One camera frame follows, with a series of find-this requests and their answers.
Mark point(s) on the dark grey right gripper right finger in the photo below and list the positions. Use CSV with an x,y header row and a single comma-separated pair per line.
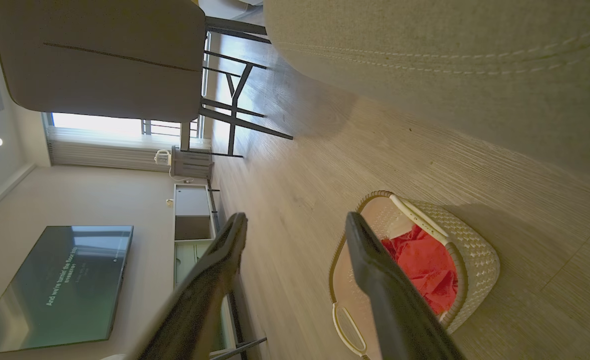
x,y
389,300

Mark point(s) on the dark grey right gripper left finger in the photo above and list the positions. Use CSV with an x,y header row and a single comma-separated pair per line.
x,y
200,295

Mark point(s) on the cream woven laundry basket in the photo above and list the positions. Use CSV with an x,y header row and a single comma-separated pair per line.
x,y
467,250

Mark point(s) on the red garment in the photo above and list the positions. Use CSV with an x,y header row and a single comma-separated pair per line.
x,y
427,272

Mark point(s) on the grey and green media cabinet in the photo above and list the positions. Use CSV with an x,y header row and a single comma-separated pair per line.
x,y
192,235

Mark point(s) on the small white appliance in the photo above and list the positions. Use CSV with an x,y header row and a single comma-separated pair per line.
x,y
162,157

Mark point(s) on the white sheer curtain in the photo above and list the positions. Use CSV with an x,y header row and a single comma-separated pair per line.
x,y
107,147

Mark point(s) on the beige fabric sofa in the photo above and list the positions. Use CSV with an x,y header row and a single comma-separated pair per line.
x,y
454,70

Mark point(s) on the grey upholstered chair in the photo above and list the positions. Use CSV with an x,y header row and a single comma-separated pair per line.
x,y
105,55

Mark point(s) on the wall-mounted flat television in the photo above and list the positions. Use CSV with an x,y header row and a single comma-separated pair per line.
x,y
60,287

